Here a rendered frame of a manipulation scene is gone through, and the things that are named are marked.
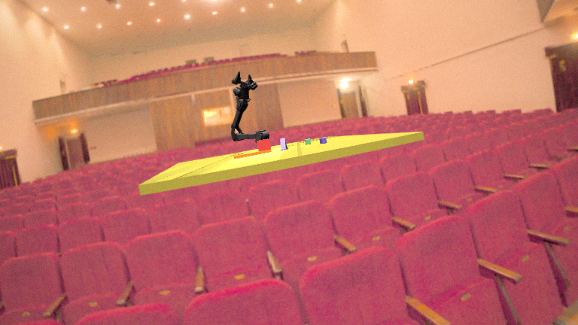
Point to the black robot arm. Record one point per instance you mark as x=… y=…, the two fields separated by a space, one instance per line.
x=241 y=106

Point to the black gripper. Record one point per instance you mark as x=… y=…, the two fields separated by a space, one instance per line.
x=245 y=87

